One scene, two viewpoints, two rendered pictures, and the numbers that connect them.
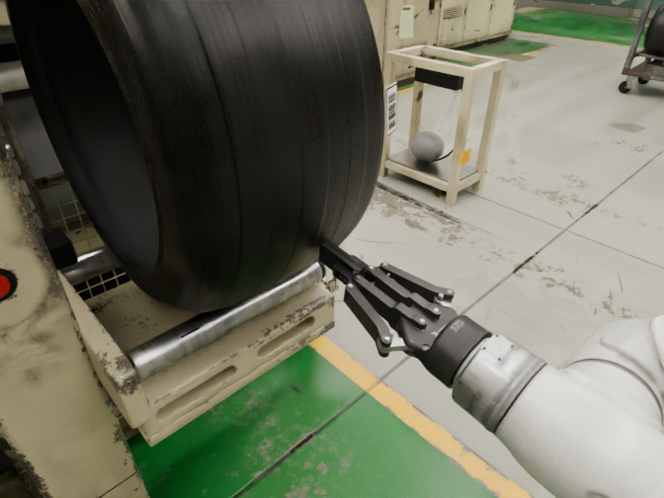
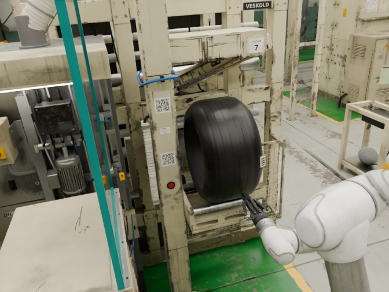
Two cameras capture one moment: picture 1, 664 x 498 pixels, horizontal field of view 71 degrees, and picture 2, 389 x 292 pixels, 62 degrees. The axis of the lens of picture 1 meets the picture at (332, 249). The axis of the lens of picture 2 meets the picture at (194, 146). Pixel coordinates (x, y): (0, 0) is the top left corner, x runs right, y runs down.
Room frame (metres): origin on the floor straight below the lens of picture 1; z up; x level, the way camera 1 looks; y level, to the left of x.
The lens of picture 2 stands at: (-0.85, -0.47, 1.98)
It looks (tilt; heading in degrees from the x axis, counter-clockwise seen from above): 25 degrees down; 29
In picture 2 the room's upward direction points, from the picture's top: 4 degrees counter-clockwise
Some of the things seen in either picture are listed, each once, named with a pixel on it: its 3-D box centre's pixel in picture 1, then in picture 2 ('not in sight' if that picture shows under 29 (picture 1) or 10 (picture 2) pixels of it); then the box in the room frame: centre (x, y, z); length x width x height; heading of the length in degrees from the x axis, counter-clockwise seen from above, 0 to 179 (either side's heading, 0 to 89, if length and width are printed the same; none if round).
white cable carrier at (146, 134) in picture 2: not in sight; (151, 164); (0.38, 0.46, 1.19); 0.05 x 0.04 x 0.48; 43
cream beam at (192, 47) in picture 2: not in sight; (210, 45); (0.95, 0.36, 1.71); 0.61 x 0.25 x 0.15; 133
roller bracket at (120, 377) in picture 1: (80, 321); (183, 199); (0.53, 0.38, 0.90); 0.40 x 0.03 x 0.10; 43
